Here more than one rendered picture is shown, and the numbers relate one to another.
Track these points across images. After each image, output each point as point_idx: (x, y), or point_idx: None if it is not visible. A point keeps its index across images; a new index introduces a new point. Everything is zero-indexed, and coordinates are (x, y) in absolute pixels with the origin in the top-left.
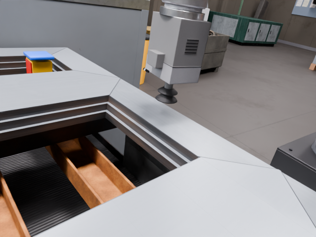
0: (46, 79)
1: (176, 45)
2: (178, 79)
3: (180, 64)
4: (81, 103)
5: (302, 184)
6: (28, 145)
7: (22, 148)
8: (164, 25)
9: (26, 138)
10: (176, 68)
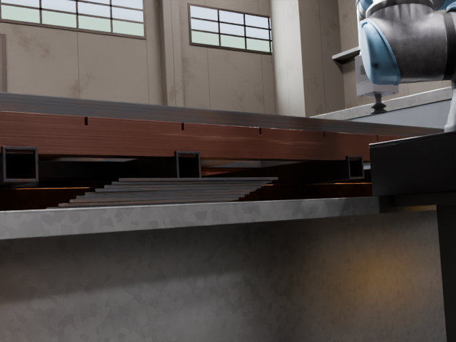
0: None
1: (355, 71)
2: (361, 91)
3: (359, 81)
4: None
5: (324, 119)
6: (369, 180)
7: (366, 182)
8: None
9: (368, 174)
10: (358, 85)
